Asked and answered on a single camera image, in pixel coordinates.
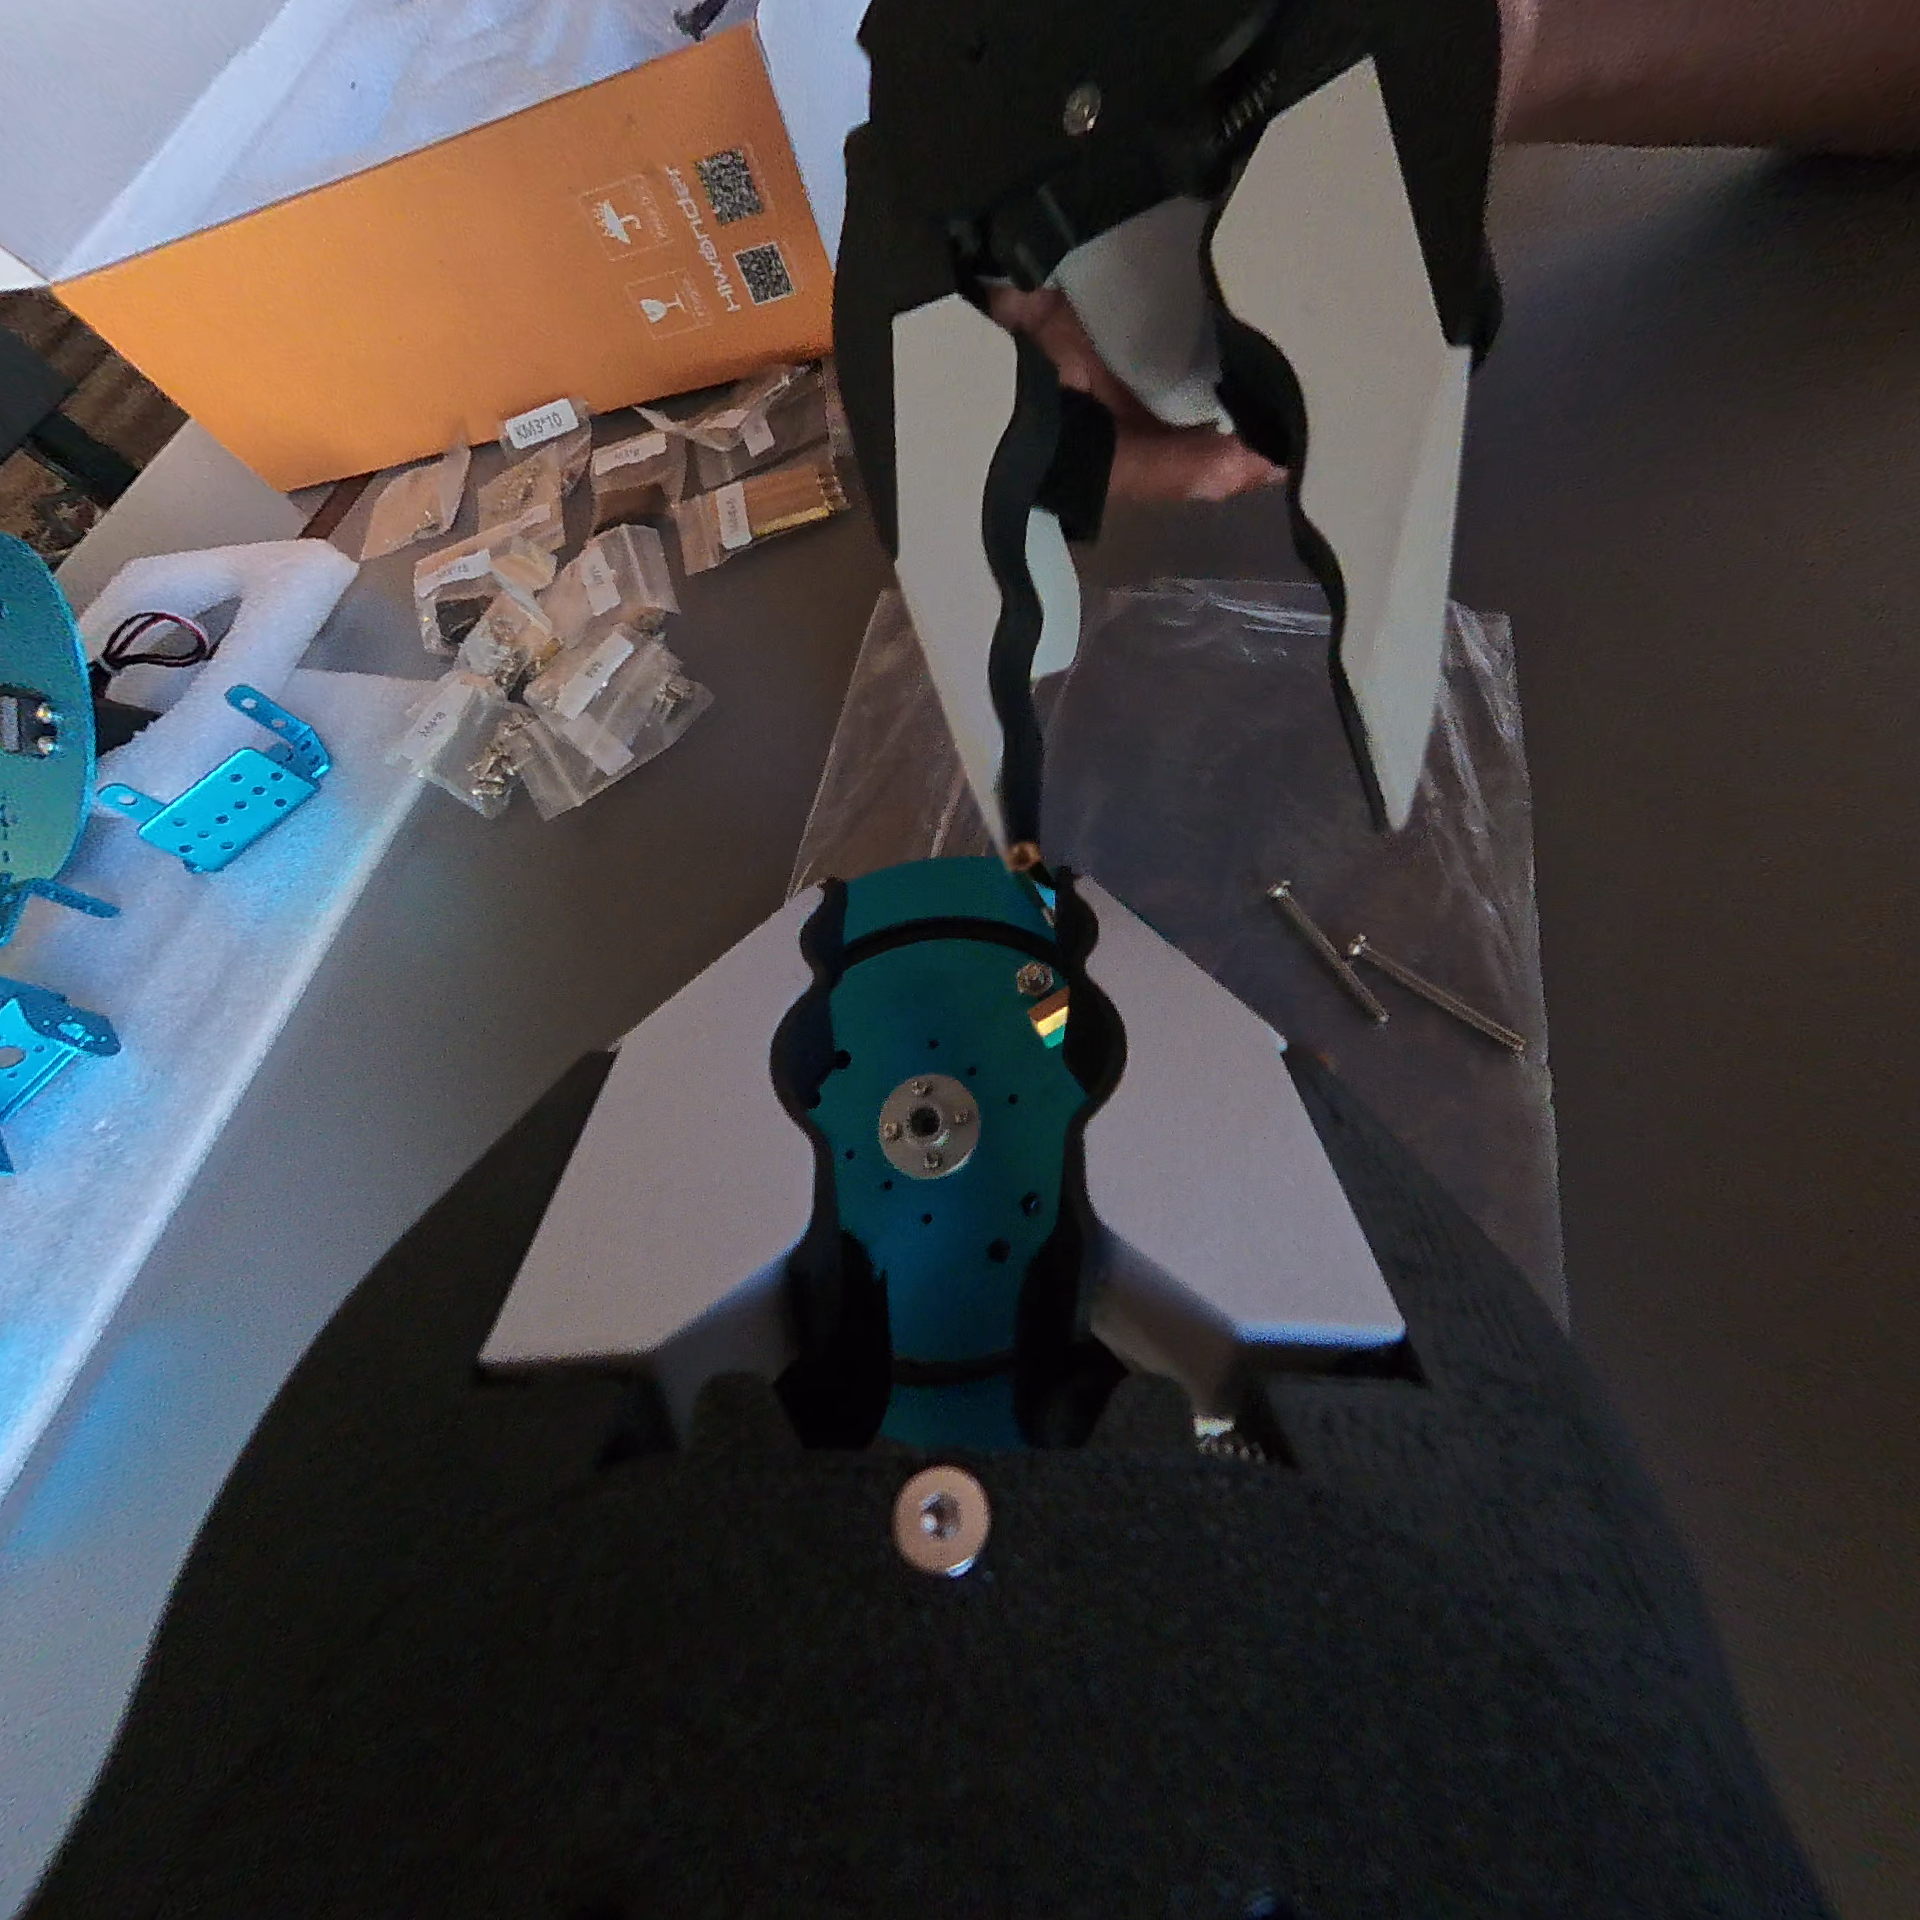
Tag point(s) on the grey desk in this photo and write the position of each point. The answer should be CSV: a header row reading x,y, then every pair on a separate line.
x,y
600,931

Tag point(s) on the white foam sheet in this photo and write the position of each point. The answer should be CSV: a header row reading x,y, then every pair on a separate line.
x,y
196,1021

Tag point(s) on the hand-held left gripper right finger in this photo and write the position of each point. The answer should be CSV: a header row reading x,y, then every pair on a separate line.
x,y
1244,1201

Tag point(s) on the clear plastic bag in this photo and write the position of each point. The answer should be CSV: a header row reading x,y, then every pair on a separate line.
x,y
1470,841

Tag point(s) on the long metal screw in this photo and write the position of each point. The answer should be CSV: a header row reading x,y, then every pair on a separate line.
x,y
1441,997
1329,954

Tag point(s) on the white foam block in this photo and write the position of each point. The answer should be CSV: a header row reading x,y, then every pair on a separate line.
x,y
301,580

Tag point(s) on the orange cardboard box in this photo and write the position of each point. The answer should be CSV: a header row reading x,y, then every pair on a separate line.
x,y
422,301

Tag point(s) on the teal round plate with servo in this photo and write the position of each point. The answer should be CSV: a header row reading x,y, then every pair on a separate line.
x,y
31,630

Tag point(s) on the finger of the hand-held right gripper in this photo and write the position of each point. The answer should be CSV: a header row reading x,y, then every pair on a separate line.
x,y
938,481
1350,301

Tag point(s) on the blue round rotating base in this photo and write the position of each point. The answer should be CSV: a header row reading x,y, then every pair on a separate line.
x,y
902,1244

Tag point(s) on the person's right hand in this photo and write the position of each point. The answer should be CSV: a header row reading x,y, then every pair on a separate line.
x,y
1184,466

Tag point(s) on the small blue bracket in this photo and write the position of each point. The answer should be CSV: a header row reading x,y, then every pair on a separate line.
x,y
54,1036

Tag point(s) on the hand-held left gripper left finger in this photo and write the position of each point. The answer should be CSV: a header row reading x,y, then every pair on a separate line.
x,y
662,1201

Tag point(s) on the pile of small hardware bags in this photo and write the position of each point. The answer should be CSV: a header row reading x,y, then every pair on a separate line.
x,y
600,599

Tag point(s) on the blue perforated U bracket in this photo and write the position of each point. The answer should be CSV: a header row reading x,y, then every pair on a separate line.
x,y
225,787

